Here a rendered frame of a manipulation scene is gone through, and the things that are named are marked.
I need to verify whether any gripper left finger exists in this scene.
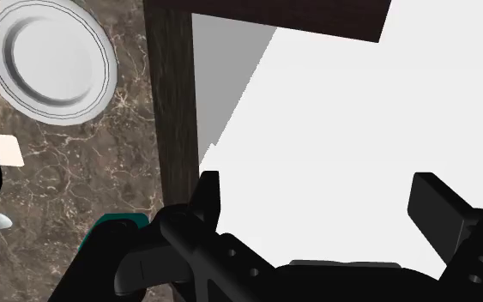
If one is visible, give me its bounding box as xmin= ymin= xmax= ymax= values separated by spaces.
xmin=48 ymin=170 xmax=279 ymax=302

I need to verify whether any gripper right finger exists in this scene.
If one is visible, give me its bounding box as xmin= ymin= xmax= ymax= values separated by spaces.
xmin=407 ymin=172 xmax=483 ymax=302

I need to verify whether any cream rectangular card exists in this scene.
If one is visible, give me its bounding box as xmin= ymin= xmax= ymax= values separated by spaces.
xmin=0 ymin=133 xmax=26 ymax=168

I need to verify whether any white round plate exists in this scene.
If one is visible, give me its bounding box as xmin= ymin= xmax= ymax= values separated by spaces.
xmin=0 ymin=0 xmax=119 ymax=126

